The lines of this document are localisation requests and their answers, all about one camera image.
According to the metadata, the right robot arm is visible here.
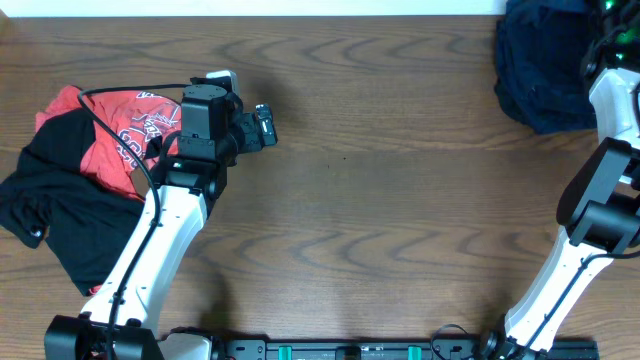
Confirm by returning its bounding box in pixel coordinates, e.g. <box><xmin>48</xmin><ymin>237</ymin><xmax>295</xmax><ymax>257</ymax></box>
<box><xmin>475</xmin><ymin>0</ymin><xmax>639</xmax><ymax>359</ymax></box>

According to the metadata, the folded navy garment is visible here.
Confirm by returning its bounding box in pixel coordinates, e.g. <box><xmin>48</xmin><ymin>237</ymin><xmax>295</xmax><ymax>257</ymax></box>
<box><xmin>494</xmin><ymin>0</ymin><xmax>596</xmax><ymax>135</ymax></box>

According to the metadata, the red printed t-shirt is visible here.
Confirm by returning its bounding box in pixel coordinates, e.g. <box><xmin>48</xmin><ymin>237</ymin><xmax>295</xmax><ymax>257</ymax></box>
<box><xmin>35</xmin><ymin>85</ymin><xmax>181</xmax><ymax>203</ymax></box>

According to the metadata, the black t-shirt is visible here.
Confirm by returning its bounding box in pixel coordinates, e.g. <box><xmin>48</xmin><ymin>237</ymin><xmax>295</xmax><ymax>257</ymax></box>
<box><xmin>1</xmin><ymin>109</ymin><xmax>144</xmax><ymax>296</ymax></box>

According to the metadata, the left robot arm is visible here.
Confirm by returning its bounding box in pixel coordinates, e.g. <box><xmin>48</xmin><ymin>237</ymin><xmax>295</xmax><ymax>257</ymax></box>
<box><xmin>44</xmin><ymin>79</ymin><xmax>278</xmax><ymax>359</ymax></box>

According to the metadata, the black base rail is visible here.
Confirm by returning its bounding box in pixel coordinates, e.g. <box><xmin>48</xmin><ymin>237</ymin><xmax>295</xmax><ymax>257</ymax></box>
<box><xmin>164</xmin><ymin>339</ymin><xmax>600</xmax><ymax>360</ymax></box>

